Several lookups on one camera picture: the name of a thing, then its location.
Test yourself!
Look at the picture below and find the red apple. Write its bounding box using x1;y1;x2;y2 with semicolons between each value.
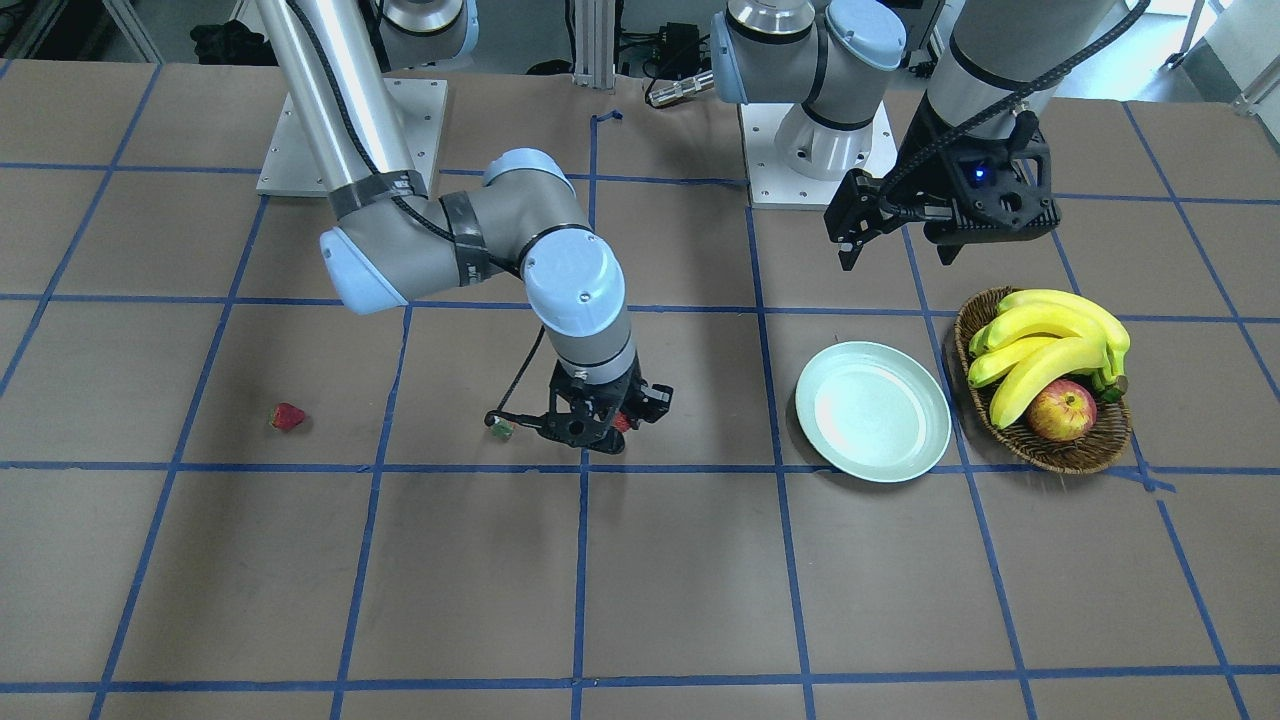
1023;379;1098;443

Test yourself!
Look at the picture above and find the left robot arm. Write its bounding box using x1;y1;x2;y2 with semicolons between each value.
709;1;1132;270

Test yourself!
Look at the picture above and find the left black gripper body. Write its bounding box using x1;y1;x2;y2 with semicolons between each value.
823;168;901;246

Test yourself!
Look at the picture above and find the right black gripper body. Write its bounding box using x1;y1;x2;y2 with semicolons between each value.
622;380;675;429

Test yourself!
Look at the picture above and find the yellow banana bunch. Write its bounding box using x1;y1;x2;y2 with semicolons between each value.
963;290;1132;429

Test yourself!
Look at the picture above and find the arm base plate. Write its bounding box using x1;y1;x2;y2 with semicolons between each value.
739;102;897;211
256;78;449;199

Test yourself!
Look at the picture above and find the greenish red strawberry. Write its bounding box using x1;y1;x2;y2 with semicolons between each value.
486;416;515;441

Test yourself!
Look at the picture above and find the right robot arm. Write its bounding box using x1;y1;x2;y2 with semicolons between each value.
260;1;672;447

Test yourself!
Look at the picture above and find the light green plate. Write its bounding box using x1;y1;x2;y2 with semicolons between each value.
794;341;951;484

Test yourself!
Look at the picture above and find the aluminium frame post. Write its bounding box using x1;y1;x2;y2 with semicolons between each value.
570;0;617;94

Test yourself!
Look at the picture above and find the wicker basket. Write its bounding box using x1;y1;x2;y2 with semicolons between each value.
945;286;1133;475

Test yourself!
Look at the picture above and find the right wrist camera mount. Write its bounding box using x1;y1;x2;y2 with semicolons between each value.
538;361;640;455

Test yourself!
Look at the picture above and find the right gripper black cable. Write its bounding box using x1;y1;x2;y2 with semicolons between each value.
484;325;550;433

